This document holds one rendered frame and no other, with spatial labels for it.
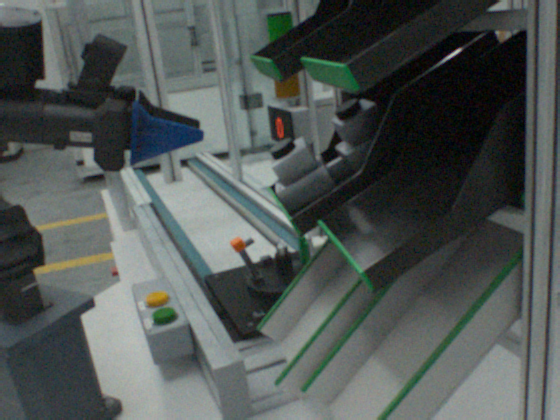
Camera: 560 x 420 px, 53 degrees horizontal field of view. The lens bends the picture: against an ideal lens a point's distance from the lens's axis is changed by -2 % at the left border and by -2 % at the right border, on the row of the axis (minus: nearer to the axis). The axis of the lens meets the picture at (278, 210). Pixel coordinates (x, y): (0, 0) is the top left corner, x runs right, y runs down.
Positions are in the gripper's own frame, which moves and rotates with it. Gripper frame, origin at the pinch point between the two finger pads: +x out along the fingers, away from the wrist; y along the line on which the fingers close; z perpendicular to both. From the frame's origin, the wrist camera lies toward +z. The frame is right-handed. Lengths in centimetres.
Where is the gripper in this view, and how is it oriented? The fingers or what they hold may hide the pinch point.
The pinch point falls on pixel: (169, 127)
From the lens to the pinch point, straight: 60.9
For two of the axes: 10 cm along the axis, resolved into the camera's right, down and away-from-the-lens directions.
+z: 1.2, -9.5, -2.8
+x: 9.8, 0.6, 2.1
